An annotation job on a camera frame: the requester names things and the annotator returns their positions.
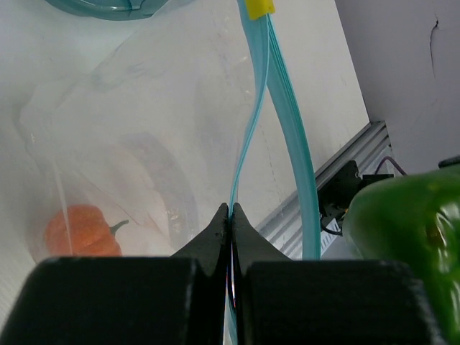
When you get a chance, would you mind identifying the clear zip top bag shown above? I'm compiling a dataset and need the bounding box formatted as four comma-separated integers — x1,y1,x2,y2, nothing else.
1,1,320,344

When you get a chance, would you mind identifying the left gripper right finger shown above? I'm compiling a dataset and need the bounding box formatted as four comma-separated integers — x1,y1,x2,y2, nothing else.
231,204,446,344

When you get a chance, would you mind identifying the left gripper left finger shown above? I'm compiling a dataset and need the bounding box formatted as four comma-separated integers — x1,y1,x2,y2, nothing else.
1,204,229,344

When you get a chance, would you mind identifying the teal plastic tray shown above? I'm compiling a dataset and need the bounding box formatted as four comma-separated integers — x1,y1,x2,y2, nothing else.
48,0,166,12

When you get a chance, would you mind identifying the orange toy pumpkin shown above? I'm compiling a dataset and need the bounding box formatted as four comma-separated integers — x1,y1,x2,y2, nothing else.
44,204,129,257

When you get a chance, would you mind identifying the green toy bell pepper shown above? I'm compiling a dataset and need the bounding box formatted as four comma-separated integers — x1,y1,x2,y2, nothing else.
342,165,459,344

